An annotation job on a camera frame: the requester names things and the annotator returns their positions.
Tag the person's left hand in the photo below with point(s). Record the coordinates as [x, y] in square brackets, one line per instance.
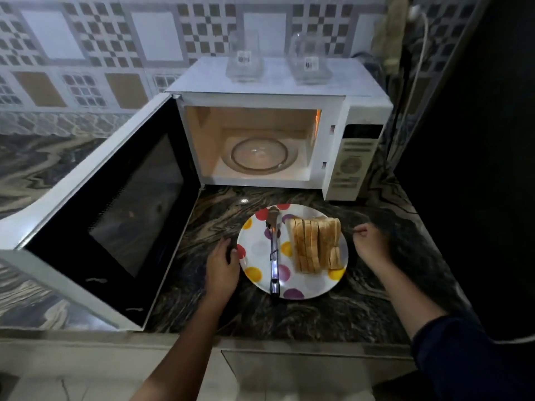
[221, 275]

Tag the person's right hand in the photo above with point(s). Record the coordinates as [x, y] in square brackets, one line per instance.
[372, 246]

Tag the silver refrigerator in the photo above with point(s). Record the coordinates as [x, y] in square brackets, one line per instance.
[480, 162]

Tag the dark blue shirt sleeve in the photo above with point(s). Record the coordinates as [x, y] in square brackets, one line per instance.
[468, 363]

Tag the white microwave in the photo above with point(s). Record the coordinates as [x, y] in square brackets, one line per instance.
[276, 85]

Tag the person's left forearm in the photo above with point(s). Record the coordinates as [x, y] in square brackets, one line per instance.
[184, 354]

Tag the clear plastic container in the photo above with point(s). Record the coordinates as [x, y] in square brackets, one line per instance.
[244, 66]
[311, 68]

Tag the person's right forearm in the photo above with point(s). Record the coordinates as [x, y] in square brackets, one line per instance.
[409, 296]

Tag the white polka dot plate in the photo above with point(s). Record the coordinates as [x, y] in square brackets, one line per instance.
[259, 250]

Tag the sliced brown bread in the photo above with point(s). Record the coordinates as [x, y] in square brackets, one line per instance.
[330, 242]
[303, 246]

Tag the glass microwave turntable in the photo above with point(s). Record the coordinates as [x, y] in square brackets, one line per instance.
[259, 156]

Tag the white base cabinet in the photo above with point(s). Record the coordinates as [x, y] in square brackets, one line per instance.
[292, 371]

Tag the beige power strip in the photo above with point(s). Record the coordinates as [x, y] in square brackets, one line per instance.
[390, 37]

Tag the metal tongs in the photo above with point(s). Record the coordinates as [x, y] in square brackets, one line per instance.
[274, 254]

